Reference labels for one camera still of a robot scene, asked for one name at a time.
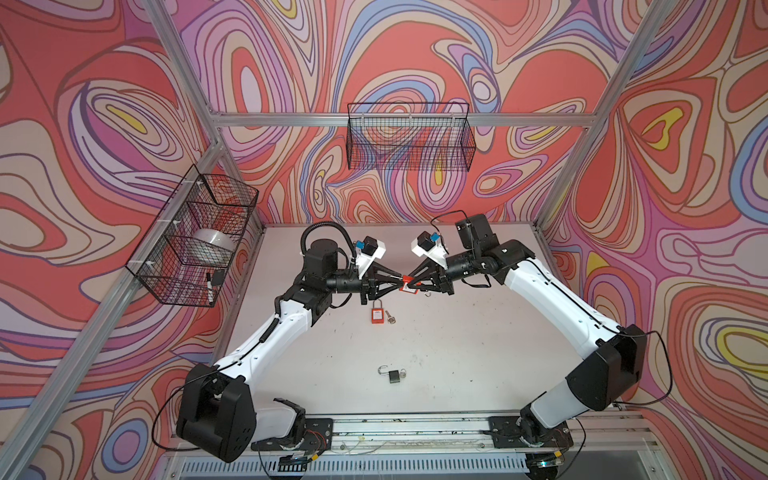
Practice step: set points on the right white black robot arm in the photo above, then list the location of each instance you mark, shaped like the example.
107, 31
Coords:
612, 356

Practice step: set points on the left black wire basket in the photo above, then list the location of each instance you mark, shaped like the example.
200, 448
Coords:
172, 266

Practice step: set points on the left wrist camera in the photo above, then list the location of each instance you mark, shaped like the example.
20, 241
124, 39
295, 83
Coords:
367, 252

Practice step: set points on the back black wire basket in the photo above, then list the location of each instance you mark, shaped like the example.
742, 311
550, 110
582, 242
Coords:
409, 136

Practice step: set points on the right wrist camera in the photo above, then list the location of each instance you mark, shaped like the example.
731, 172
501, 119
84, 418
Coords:
430, 245

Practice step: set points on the small black padlock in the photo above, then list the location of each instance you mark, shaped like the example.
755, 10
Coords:
394, 376

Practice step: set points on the white tape roll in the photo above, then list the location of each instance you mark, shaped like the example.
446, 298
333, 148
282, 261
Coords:
215, 238

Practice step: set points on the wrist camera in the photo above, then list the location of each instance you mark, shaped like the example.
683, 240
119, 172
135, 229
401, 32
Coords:
367, 252
430, 245

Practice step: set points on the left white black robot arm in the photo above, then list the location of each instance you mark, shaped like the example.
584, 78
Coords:
219, 411

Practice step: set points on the black wire basket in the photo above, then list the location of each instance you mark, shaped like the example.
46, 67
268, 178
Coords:
172, 266
409, 136

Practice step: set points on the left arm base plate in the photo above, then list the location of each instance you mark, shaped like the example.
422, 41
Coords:
312, 435

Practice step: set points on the red padlock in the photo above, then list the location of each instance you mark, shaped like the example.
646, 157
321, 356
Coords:
377, 312
414, 286

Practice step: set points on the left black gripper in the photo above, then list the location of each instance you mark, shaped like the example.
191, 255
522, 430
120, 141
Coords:
363, 285

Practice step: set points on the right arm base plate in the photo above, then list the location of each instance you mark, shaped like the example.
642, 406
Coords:
514, 432

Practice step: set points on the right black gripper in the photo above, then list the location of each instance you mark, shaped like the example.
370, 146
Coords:
445, 285

